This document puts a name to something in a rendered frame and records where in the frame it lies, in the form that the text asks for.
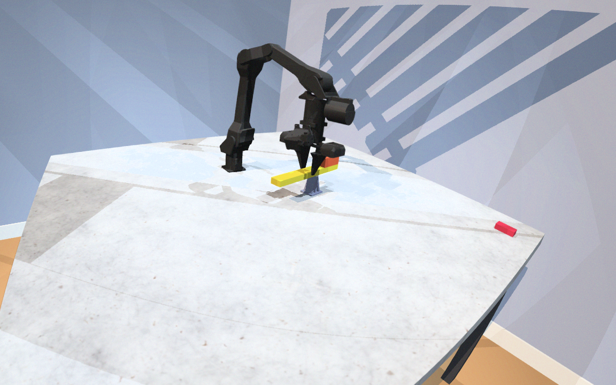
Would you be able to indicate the yellow bar with orange end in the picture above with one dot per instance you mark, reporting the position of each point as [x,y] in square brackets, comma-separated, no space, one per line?
[329,164]

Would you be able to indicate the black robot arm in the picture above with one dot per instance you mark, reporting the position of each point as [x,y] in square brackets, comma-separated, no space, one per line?
[249,64]

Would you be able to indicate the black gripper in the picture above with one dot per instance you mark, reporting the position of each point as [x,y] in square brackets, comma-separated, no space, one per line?
[323,150]

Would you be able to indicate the red rectangular bar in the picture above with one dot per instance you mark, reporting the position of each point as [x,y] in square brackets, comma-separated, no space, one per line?
[506,229]

